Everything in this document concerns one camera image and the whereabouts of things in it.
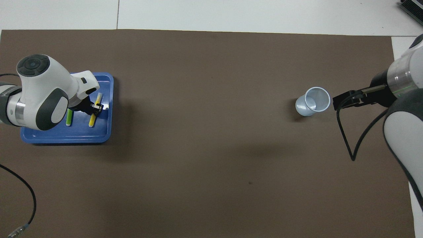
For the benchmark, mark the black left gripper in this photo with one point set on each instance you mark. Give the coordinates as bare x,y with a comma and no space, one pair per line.
81,105

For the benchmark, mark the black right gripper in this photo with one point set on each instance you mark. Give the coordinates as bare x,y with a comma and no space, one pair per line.
381,96

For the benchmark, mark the yellow pen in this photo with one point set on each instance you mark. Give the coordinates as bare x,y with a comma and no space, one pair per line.
92,120

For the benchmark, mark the green pen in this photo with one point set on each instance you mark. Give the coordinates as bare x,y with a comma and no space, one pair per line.
69,119

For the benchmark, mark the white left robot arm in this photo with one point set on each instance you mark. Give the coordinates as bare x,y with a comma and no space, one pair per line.
36,89

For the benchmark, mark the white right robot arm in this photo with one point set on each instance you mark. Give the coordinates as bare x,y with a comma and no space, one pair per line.
404,138

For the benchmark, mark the blue plastic tray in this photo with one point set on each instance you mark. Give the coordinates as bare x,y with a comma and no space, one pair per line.
99,132

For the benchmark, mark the clear plastic cup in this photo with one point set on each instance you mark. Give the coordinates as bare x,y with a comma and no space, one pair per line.
305,107

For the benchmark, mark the grey ribbed device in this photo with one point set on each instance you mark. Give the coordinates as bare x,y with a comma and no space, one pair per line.
413,8

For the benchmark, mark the brown table mat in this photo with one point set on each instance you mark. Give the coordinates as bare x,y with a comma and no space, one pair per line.
198,165

